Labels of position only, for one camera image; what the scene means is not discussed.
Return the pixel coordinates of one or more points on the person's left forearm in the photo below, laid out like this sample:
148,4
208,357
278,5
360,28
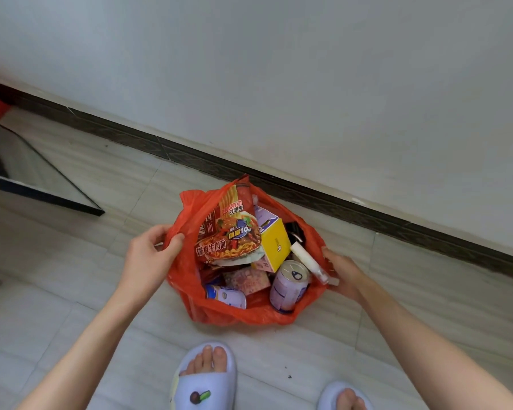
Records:
85,358

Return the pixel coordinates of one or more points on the black plastic wrapper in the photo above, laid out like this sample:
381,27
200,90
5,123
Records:
294,232

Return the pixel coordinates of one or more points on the person's left thumb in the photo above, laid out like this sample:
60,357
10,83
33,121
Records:
175,244

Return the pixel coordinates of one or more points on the person's right hand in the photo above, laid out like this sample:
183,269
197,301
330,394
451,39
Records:
348,277

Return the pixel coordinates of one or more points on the red plastic bag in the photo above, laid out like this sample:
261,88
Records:
188,277

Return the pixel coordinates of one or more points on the red instant noodle packet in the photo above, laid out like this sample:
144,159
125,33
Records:
231,234

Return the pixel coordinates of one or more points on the blue and white can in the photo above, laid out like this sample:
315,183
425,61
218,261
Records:
226,296

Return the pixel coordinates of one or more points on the lavender right slipper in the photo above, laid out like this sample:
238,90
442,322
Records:
329,399

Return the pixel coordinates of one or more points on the white plastic tube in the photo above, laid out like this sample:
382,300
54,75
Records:
307,260

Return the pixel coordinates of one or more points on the yellow and purple carton box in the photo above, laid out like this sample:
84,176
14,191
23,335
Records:
275,245

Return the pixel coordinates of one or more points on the person's right thumb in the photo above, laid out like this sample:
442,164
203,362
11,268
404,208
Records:
331,257

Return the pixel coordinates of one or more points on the black-framed glass table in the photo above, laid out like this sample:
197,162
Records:
21,166

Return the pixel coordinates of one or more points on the lavender slipper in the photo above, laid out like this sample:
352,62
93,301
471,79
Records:
329,399
205,390

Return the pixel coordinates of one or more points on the person's right forearm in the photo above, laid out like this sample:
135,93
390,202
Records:
427,354

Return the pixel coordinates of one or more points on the pink food packet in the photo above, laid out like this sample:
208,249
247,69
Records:
246,280

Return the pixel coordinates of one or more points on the lavender drink can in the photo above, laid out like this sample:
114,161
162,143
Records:
287,288

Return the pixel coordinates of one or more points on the person's left hand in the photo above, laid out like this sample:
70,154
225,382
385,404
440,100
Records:
143,264

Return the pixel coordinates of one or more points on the lavender left slipper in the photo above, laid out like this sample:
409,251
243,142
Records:
205,390

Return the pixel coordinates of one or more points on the person's left foot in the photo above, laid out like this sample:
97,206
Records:
209,360

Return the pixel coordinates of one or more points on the person's right foot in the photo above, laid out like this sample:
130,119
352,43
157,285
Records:
350,400

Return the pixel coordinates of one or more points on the person's foot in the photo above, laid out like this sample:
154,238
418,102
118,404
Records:
209,360
350,400

